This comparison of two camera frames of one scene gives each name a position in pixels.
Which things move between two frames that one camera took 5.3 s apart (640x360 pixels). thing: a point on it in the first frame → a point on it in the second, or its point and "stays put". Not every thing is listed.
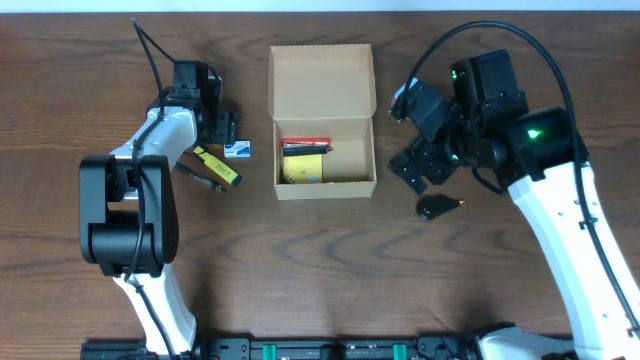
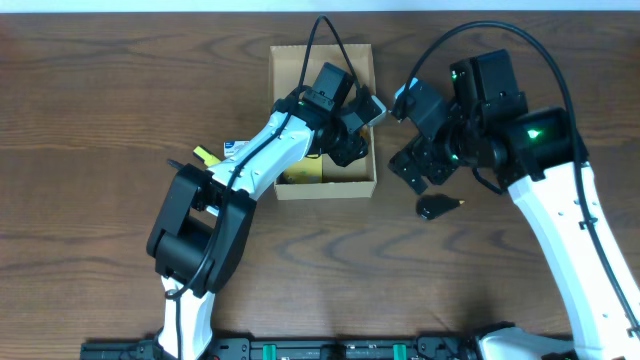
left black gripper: [226, 130] → [347, 150]
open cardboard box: [325, 92] stays put
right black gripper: [428, 157] stays put
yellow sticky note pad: [303, 169] stays put
